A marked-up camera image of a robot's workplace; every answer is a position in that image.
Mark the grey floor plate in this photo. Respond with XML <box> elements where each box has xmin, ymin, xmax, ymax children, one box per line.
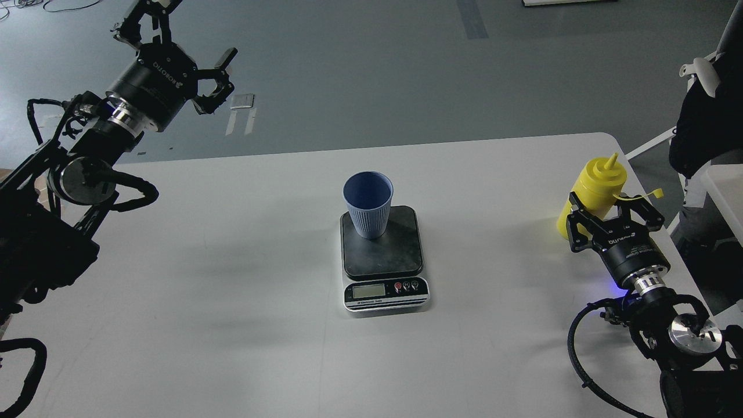
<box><xmin>230</xmin><ymin>93</ymin><xmax>255</xmax><ymax>110</ymax></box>

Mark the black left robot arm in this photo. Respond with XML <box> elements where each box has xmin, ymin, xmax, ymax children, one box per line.
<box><xmin>1</xmin><ymin>1</ymin><xmax>238</xmax><ymax>327</ymax></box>

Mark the person in black clothing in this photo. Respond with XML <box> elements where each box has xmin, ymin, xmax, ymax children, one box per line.
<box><xmin>669</xmin><ymin>2</ymin><xmax>742</xmax><ymax>315</ymax></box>

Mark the white chair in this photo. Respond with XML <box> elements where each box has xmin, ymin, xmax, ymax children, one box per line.
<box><xmin>626</xmin><ymin>52</ymin><xmax>722</xmax><ymax>160</ymax></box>

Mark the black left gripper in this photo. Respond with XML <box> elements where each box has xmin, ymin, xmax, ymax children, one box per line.
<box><xmin>106</xmin><ymin>0</ymin><xmax>239</xmax><ymax>133</ymax></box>

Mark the blue ribbed cup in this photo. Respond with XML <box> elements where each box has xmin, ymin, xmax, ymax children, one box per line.
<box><xmin>342</xmin><ymin>171</ymin><xmax>394</xmax><ymax>240</ymax></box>

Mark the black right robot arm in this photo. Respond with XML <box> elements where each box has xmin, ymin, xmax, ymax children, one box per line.
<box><xmin>566</xmin><ymin>192</ymin><xmax>742</xmax><ymax>417</ymax></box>

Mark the black floor cable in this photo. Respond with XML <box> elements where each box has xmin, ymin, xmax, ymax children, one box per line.
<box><xmin>0</xmin><ymin>0</ymin><xmax>102</xmax><ymax>21</ymax></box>

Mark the digital kitchen scale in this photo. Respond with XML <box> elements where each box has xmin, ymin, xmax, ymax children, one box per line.
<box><xmin>340</xmin><ymin>206</ymin><xmax>431</xmax><ymax>314</ymax></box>

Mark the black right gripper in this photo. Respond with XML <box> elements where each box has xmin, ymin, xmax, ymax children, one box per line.
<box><xmin>566</xmin><ymin>192</ymin><xmax>670</xmax><ymax>290</ymax></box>

